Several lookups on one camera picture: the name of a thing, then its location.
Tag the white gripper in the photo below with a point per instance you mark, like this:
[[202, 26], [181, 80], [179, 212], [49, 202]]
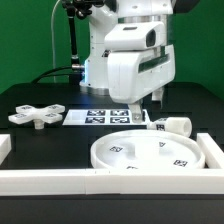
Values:
[[129, 79]]

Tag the white round table top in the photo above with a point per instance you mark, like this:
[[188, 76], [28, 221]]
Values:
[[147, 150]]

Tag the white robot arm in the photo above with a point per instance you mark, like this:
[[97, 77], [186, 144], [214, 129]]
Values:
[[140, 11]]

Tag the white marker sheet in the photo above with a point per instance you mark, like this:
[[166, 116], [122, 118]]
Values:
[[98, 117]]

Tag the white U-shaped fence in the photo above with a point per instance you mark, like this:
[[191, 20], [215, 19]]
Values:
[[100, 181]]

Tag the white cross-shaped table base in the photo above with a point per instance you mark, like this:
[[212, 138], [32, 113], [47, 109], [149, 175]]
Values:
[[39, 116]]

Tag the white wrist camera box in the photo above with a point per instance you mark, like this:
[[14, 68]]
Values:
[[135, 36]]

